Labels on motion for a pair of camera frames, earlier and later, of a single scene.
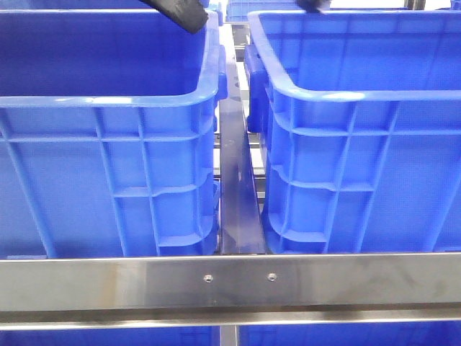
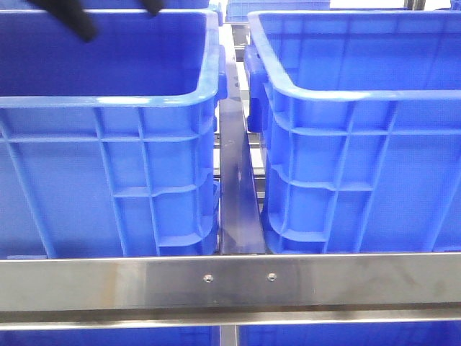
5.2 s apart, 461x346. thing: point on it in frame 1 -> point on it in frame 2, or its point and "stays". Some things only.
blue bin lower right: x=416 y=333 stays
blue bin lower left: x=183 y=336 stays
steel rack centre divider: x=240 y=226 stays
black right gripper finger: x=190 y=14 -> x=71 y=14
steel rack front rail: x=39 y=292 stays
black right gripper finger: x=313 y=6 -> x=153 y=6
